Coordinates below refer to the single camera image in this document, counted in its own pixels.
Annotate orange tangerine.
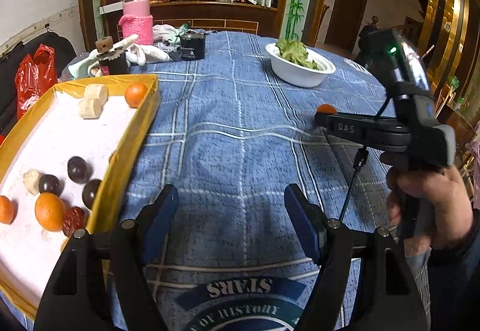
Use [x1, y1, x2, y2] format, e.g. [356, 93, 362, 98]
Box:
[34, 192, 66, 232]
[316, 104, 338, 114]

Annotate black cable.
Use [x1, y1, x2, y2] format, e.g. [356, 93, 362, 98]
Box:
[338, 96, 393, 222]

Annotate dark jar with wooden stopper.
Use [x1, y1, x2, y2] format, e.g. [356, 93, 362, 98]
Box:
[92, 36, 129, 76]

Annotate white cotton gloves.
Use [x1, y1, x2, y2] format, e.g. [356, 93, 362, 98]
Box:
[59, 24, 189, 82]

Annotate small white food piece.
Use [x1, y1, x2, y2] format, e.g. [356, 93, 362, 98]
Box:
[23, 168, 41, 195]

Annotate green lettuce leaves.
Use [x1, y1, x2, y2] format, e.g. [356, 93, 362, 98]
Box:
[276, 39, 319, 70]

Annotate red plastic bag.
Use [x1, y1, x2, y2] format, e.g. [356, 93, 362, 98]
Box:
[15, 43, 58, 120]

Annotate yellow cardboard tray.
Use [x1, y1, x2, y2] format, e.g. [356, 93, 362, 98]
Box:
[1, 74, 160, 319]

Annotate pink thermos bottle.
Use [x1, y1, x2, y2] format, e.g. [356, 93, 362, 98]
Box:
[118, 0, 154, 45]

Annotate wooden sideboard cabinet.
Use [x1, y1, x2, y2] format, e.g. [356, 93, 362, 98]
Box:
[101, 0, 281, 38]

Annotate white bowl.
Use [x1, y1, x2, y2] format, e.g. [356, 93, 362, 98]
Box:
[265, 43, 336, 88]

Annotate beige food chunk in tray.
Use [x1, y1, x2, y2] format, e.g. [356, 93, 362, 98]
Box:
[83, 83, 108, 106]

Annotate orange tangerine tray corner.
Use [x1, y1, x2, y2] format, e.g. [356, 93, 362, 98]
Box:
[124, 82, 148, 109]

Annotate person right hand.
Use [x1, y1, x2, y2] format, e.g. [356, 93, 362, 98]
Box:
[379, 151, 475, 250]

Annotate wrinkled red jujube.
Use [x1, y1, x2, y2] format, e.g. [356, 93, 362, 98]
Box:
[62, 206, 86, 238]

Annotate orange tangerine in tray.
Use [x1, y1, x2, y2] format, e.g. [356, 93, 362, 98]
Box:
[34, 192, 66, 232]

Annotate blue plaid tablecloth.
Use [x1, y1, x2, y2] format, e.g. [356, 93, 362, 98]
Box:
[122, 32, 388, 330]

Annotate black round jar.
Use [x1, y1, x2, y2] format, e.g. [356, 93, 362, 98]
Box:
[180, 32, 206, 61]

